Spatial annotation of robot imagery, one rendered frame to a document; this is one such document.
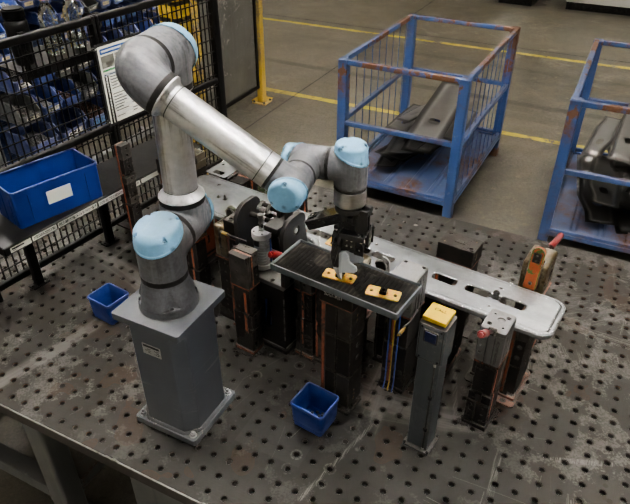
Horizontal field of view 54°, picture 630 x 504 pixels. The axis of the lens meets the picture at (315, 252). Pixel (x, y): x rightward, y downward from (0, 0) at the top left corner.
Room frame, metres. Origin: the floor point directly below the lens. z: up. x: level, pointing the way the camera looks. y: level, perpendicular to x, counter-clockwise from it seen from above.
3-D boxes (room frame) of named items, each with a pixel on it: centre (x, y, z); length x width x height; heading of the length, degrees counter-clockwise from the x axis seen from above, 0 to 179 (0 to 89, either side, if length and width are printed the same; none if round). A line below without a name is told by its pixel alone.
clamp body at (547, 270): (1.50, -0.66, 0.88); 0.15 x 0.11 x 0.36; 146
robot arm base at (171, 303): (1.24, 0.37, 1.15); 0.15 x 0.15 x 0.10
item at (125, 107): (2.32, 0.72, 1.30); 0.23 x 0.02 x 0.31; 146
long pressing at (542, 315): (1.67, -0.09, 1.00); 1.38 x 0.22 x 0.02; 56
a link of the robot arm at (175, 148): (1.37, 0.33, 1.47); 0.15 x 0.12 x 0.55; 165
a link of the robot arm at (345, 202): (1.25, -0.08, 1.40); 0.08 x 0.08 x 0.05
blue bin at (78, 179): (1.85, 0.90, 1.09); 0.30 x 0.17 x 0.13; 137
